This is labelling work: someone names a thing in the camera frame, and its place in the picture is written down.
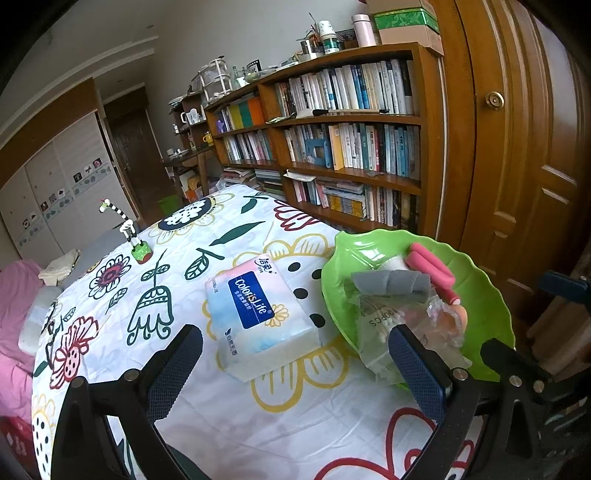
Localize pink quilt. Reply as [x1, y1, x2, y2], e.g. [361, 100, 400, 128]
[0, 258, 61, 425]

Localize stack of paper cups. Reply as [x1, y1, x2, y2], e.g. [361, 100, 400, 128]
[318, 20, 343, 55]

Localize rows of shelved books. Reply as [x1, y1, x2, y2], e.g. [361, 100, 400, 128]
[215, 58, 422, 227]

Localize blue picture frame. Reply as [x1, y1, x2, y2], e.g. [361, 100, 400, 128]
[304, 137, 334, 169]

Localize grey bed cover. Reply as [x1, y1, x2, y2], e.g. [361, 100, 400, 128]
[60, 228, 125, 282]

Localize cream folded cloth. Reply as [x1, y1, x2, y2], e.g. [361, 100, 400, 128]
[38, 249, 82, 285]

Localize striped giraffe toy figure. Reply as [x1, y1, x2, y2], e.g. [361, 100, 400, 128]
[98, 198, 153, 265]

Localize pink thermos bottle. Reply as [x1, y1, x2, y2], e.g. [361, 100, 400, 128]
[364, 14, 384, 48]

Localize grey pillow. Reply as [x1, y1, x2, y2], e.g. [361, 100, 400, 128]
[18, 286, 63, 356]

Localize wooden desk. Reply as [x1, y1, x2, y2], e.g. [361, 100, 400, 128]
[161, 145, 218, 204]

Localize light brown wooden door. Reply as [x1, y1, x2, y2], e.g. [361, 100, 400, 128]
[455, 0, 591, 342]

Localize small wooden shelf unit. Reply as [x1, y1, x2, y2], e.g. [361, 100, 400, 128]
[168, 90, 208, 153]

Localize white sliding-door wardrobe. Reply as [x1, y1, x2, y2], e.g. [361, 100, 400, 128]
[0, 78, 139, 264]

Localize green banded cardboard box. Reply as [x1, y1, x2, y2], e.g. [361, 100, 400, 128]
[372, 0, 446, 56]

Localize blue white tissue pack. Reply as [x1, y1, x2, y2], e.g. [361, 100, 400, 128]
[204, 256, 322, 383]

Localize red box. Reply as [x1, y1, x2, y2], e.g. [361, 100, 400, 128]
[0, 415, 33, 467]

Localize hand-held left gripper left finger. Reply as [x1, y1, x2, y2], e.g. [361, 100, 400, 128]
[52, 323, 205, 480]

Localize green leaf-shaped plate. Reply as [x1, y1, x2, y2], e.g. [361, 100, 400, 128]
[321, 228, 517, 393]

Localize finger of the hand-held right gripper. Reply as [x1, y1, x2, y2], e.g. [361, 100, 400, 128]
[538, 271, 591, 303]

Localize grey cloth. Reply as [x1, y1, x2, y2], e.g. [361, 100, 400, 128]
[351, 269, 432, 303]

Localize dark wooden door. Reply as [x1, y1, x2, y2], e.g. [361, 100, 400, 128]
[104, 88, 169, 227]

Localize clear cotton swab bag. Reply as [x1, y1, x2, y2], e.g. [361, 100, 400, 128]
[353, 300, 472, 384]

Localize white plastic rack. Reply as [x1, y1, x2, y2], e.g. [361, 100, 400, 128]
[198, 58, 232, 102]

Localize wooden bookshelf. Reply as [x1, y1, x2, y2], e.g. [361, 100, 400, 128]
[203, 42, 446, 238]

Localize floral printed bedsheet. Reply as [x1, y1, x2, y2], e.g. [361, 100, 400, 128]
[31, 185, 490, 480]

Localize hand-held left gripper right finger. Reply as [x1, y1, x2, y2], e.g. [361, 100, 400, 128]
[388, 323, 557, 480]

